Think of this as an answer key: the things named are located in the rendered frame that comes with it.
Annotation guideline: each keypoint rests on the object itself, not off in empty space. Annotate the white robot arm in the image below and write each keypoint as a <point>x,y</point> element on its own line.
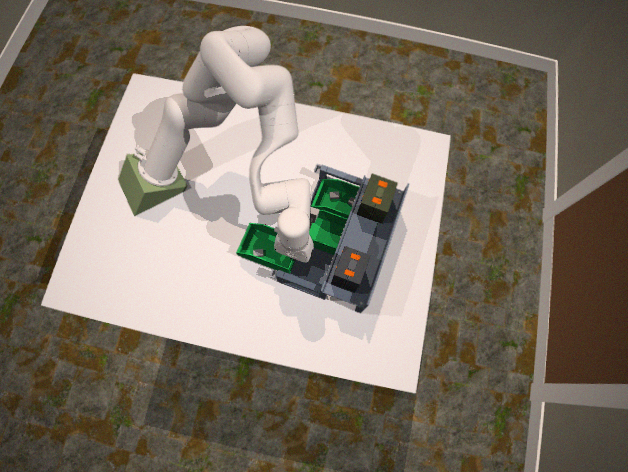
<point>268,87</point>

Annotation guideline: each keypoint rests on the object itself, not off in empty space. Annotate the green bin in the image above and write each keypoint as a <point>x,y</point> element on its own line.
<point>260,236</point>
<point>322,198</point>
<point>326,231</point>

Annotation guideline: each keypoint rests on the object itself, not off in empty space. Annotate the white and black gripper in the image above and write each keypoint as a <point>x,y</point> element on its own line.
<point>303,255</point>

